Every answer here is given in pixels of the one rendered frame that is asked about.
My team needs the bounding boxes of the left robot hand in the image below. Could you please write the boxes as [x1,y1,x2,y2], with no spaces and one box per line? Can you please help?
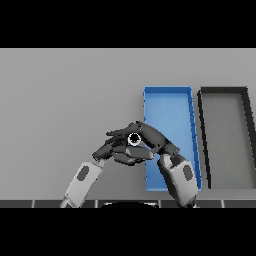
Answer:
[91,134,156,166]

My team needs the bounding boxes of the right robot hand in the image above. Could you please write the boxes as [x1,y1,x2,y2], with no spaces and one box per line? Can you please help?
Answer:
[105,120,182,159]

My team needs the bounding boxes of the blue pipe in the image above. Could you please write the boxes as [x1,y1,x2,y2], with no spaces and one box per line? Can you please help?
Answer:
[127,131,142,147]

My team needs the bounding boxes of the blue bin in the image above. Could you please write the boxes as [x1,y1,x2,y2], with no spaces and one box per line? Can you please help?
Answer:
[143,85,203,192]

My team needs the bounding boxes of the dark grey bin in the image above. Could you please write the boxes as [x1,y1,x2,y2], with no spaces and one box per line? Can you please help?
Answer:
[197,86,256,190]

